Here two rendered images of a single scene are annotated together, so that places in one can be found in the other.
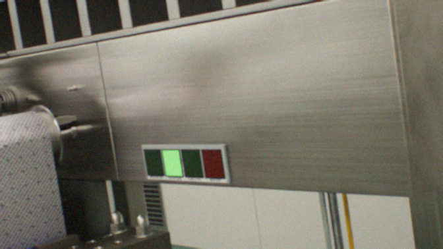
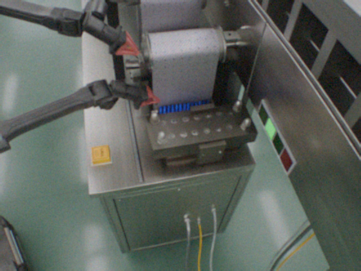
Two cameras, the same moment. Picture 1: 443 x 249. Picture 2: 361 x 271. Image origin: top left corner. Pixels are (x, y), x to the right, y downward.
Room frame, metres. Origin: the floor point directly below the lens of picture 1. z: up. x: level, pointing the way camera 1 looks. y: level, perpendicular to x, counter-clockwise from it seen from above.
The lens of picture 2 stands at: (0.84, 0.11, 1.91)
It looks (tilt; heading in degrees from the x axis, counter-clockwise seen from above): 52 degrees down; 25
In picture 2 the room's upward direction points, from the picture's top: 4 degrees clockwise
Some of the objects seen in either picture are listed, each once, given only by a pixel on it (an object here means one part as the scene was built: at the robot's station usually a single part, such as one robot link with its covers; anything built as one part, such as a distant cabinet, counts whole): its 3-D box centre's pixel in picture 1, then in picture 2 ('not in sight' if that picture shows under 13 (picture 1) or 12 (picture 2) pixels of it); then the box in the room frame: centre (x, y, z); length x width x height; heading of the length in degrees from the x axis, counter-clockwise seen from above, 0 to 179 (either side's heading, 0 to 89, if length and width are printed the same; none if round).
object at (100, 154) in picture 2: not in sight; (100, 154); (1.30, 0.66, 0.91); 0.07 x 0.07 x 0.02; 41
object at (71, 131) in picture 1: (59, 135); (227, 44); (1.77, 0.37, 1.25); 0.07 x 0.04 x 0.04; 131
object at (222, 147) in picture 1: (183, 163); (274, 136); (1.50, 0.09, 1.18); 0.25 x 0.01 x 0.07; 41
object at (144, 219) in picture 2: not in sight; (138, 63); (2.32, 1.17, 0.43); 2.52 x 0.64 x 0.86; 41
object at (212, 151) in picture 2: not in sight; (210, 153); (1.49, 0.27, 0.96); 0.10 x 0.03 x 0.11; 131
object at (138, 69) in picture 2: not in sight; (139, 87); (1.58, 0.64, 1.05); 0.06 x 0.05 x 0.31; 131
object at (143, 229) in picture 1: (142, 224); (246, 122); (1.62, 0.19, 1.05); 0.04 x 0.04 x 0.04
